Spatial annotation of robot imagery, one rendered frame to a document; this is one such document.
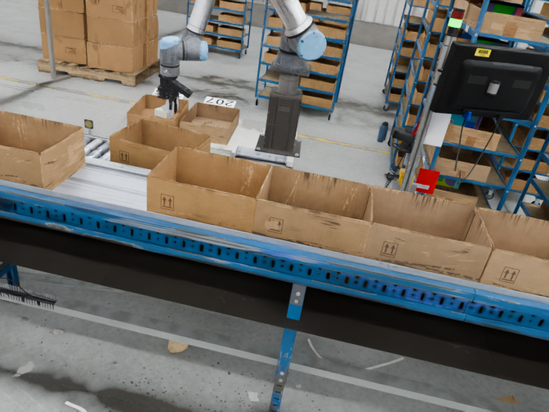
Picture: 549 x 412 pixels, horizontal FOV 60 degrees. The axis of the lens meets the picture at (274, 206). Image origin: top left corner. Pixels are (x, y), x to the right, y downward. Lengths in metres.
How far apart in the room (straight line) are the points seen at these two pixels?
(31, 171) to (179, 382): 1.13
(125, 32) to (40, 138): 4.09
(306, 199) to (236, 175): 0.30
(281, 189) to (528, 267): 0.91
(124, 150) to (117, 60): 4.03
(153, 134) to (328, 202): 1.09
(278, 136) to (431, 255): 1.34
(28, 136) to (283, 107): 1.27
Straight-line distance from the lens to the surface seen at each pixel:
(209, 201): 1.63
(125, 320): 2.22
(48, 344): 2.58
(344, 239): 1.62
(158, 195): 1.70
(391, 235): 1.60
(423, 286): 1.64
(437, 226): 1.93
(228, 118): 3.09
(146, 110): 3.16
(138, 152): 2.28
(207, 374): 2.38
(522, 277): 1.75
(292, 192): 1.87
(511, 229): 1.99
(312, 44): 2.40
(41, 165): 1.88
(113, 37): 6.26
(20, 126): 2.25
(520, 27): 2.82
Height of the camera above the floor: 1.81
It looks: 29 degrees down
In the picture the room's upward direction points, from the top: 9 degrees clockwise
